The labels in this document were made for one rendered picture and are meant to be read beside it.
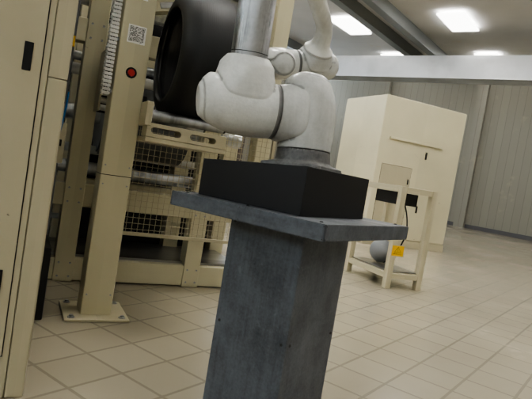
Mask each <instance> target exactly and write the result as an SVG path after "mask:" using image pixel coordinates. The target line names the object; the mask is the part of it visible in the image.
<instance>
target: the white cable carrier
mask: <svg viewBox="0 0 532 399"><path fill-rule="evenodd" d="M112 2H113V4H112V6H113V7H112V12H111V17H110V18H111V19H110V21H111V22H110V24H109V25H110V26H109V31H108V33H109V34H108V42H107V45H106V48H107V49H106V50H105V51H106V52H107V53H105V56H106V57H104V66H103V67H104V69H103V71H104V72H103V73H102V75H103V76H102V79H101V86H102V87H101V91H100V94H103V95H107V96H108V95H109V94H110V93H111V92H112V90H111V89H110V88H109V87H111V83H112V72H113V69H112V68H113V64H114V61H113V60H115V57H114V56H115V55H116V54H115V52H116V50H115V49H116V45H117V41H119V37H118V34H117V33H119V28H120V27H119V26H120V18H121V12H122V11H121V10H122V7H121V6H122V5H123V3H122V2H123V0H113V1H112ZM110 79H111V80H110ZM109 83H110V84H109Z"/></svg>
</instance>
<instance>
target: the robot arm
mask: <svg viewBox="0 0 532 399"><path fill-rule="evenodd" d="M307 1H308V3H309V6H310V10H311V12H312V14H313V19H314V21H315V25H316V32H315V36H314V38H313V39H312V40H311V41H307V42H305V44H304V45H303V46H302V47H301V48H300V49H299V50H292V49H288V48H285V47H269V45H270V40H271V34H272V26H273V20H274V15H275V10H276V0H238V6H237V16H236V21H235V27H234V38H233V43H232V48H231V53H227V54H226V55H225V56H223V57H222V58H221V59H220V61H219V64H218V67H217V70H216V71H215V72H209V73H207V74H206V75H204V76H203V78H202V80H201V81H200V82H199V84H198V86H197V90H196V112H197V115H198V116H199V117H200V118H201V119H202V120H204V121H205V122H207V123H208V124H210V125H211V126H213V127H216V128H218V129H219V130H221V131H224V132H226V133H229V134H232V135H239V136H244V137H250V138H257V139H270V140H272V141H275V142H277V143H278V144H277V151H276V154H275V158H274V159H269V160H261V161H260V162H261V163H272V164H282V165H305V166H309V167H314V168H317V169H324V170H328V171H332V172H335V173H341V171H340V170H338V169H335V168H333V167H331V166H330V152H331V147H332V144H333V136H334V130H335V122H336V102H335V97H334V93H333V88H332V86H331V84H330V83H329V80H330V79H332V78H334V77H335V76H336V74H337V72H338V70H339V61H338V59H337V57H336V56H335V55H334V54H333V52H332V51H331V49H330V43H331V39H332V34H333V23H332V18H331V15H330V12H329V6H328V3H327V0H307ZM275 80H286V81H285V83H284V84H282V85H277V84H276V81H275Z"/></svg>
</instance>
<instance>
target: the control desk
mask: <svg viewBox="0 0 532 399"><path fill-rule="evenodd" d="M78 1H79V0H0V398H2V397H3V395H4V397H22V396H23V393H24V387H25V376H26V371H27V365H28V359H29V352H30V347H31V341H32V331H33V325H34V319H35V312H36V302H37V296H38V290H39V285H40V274H41V268H42V263H43V257H44V246H45V240H46V234H47V228H48V218H49V212H50V206H51V196H52V190H53V184H54V179H55V167H56V162H57V156H58V150H59V140H60V134H61V128H62V122H63V112H64V105H65V104H64V101H65V96H66V89H67V79H68V74H69V68H70V57H71V51H72V45H73V39H74V29H75V23H76V17H77V12H78Z"/></svg>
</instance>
